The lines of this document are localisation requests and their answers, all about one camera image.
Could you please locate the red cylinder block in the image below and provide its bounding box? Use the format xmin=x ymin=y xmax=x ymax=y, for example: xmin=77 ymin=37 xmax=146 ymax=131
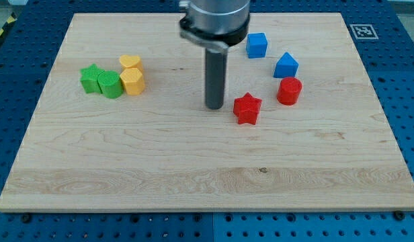
xmin=276 ymin=77 xmax=302 ymax=106

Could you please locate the green star block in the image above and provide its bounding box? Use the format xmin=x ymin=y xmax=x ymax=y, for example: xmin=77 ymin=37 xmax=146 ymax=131
xmin=80 ymin=63 xmax=105 ymax=93

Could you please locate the yellow heart block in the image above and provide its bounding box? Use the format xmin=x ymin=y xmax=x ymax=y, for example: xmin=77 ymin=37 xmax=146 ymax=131
xmin=119 ymin=54 xmax=144 ymax=73

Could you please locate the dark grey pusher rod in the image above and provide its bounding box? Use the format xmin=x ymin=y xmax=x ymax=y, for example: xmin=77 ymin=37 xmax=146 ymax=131
xmin=204 ymin=49 xmax=227 ymax=110

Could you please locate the blue triangular prism block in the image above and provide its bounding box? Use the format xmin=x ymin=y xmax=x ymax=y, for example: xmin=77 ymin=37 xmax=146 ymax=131
xmin=273 ymin=52 xmax=299 ymax=78

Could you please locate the light wooden board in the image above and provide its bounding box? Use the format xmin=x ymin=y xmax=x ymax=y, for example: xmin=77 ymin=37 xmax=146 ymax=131
xmin=0 ymin=13 xmax=414 ymax=212

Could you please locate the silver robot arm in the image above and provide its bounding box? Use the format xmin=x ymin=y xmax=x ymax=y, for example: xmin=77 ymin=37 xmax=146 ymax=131
xmin=179 ymin=0 xmax=250 ymax=110

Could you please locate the yellow hexagon block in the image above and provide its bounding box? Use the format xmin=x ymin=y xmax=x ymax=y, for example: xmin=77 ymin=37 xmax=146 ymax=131
xmin=120 ymin=68 xmax=145 ymax=95

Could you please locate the red star block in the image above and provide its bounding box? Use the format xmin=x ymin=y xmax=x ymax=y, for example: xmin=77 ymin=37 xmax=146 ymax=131
xmin=233 ymin=92 xmax=262 ymax=125

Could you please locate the blue cube block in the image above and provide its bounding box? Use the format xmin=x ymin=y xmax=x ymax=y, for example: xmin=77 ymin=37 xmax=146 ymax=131
xmin=246 ymin=33 xmax=268 ymax=58

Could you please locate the green cylinder block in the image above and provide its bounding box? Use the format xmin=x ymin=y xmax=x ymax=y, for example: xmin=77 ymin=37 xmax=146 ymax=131
xmin=97 ymin=71 xmax=123 ymax=99

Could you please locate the white fiducial marker tag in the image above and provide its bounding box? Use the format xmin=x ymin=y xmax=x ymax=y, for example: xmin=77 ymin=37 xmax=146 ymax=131
xmin=350 ymin=24 xmax=378 ymax=40

